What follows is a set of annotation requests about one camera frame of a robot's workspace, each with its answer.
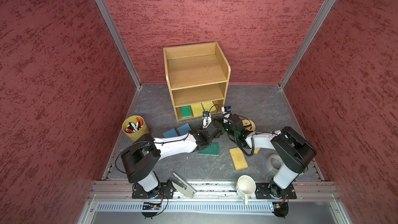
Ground dark green sponge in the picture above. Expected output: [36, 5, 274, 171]
[198, 143, 219, 156]

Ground bright green sponge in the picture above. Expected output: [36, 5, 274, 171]
[180, 105, 193, 119]

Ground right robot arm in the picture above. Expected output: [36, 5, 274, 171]
[222, 114, 317, 199]

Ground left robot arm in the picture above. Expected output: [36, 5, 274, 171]
[119, 121, 223, 194]

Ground wooden three-tier shelf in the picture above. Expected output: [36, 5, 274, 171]
[163, 41, 231, 121]

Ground yellow smiley face sponge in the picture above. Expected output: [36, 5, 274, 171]
[242, 119, 256, 131]

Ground right light blue sponge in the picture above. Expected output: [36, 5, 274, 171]
[177, 123, 192, 136]

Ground light blue sponge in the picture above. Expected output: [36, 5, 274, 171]
[177, 123, 192, 136]
[163, 128, 179, 139]

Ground left light blue sponge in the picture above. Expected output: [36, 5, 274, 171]
[163, 128, 179, 139]

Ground clear tape roll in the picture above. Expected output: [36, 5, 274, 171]
[266, 154, 283, 175]

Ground white mug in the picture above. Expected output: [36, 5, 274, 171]
[236, 175, 256, 206]

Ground yellow pen cup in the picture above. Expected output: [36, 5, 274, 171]
[121, 116, 150, 142]

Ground markers in cup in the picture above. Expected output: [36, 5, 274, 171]
[123, 116, 144, 134]

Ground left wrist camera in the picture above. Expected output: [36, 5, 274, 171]
[202, 111, 211, 128]

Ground grey stapler on rail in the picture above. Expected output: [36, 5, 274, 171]
[171, 172, 196, 199]

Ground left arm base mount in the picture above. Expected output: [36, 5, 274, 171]
[131, 182, 176, 199]

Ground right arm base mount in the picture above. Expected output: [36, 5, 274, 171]
[255, 183, 297, 200]

